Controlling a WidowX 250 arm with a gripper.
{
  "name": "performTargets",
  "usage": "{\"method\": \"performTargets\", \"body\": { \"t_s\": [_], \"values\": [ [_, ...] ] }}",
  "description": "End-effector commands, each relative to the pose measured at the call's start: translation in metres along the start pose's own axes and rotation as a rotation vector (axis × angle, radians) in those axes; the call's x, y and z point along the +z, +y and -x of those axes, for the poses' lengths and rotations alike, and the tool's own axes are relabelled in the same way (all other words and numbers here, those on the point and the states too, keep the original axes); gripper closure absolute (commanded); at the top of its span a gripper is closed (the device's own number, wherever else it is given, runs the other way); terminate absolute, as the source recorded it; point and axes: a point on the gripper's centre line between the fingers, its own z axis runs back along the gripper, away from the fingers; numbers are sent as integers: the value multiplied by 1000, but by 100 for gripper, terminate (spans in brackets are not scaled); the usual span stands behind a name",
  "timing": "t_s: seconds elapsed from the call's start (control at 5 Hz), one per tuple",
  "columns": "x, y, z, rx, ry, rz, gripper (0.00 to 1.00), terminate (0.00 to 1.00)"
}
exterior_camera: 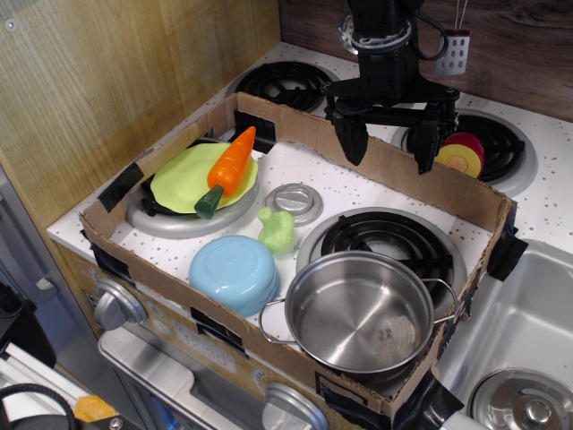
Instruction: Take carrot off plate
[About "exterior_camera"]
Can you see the front right stove burner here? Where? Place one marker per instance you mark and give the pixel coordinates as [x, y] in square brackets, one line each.
[407, 238]

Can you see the small silver centre burner cap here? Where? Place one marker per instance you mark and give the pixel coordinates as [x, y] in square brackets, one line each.
[301, 201]

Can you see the silver stove knob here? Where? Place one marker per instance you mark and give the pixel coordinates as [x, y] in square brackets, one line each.
[286, 408]
[117, 306]

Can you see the metal slotted spatula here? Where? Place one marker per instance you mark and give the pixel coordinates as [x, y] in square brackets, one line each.
[455, 45]

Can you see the light green plastic plate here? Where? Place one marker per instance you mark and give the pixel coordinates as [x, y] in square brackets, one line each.
[180, 183]

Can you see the left silver stove knob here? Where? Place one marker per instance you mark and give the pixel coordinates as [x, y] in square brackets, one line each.
[117, 306]

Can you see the right silver stove knob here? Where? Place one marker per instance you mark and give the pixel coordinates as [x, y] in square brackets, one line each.
[286, 408]

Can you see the stainless steel pot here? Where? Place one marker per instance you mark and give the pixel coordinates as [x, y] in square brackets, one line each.
[361, 313]

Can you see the red yellow toy fruit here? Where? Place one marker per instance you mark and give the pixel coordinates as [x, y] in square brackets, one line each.
[464, 152]

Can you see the silver sink drain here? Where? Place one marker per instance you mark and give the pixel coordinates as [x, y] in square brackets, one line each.
[518, 398]

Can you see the front left stove burner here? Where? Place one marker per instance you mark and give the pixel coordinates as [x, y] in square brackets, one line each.
[145, 214]

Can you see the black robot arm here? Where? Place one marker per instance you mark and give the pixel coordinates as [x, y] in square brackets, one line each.
[388, 25]

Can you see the silver oven door handle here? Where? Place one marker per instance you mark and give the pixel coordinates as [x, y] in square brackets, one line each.
[174, 390]

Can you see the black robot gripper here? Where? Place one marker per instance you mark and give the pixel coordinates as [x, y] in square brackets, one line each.
[391, 91]

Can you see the light blue plastic bowl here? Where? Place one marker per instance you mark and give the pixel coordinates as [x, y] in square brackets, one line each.
[237, 271]

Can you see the back left stove burner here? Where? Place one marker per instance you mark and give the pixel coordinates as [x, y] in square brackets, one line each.
[290, 83]

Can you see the back right stove burner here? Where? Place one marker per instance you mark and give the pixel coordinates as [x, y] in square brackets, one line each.
[510, 159]

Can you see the orange toy carrot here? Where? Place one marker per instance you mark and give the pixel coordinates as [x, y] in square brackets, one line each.
[227, 173]

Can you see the green toy broccoli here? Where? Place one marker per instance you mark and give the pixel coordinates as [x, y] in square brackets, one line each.
[278, 230]

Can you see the stove burner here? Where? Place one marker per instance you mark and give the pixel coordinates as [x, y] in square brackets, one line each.
[290, 83]
[407, 238]
[510, 159]
[145, 214]

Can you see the steel toy sink basin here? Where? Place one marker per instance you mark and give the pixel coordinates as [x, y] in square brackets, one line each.
[524, 321]

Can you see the orange yellow cloth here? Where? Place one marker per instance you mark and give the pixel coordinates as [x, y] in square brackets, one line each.
[92, 408]

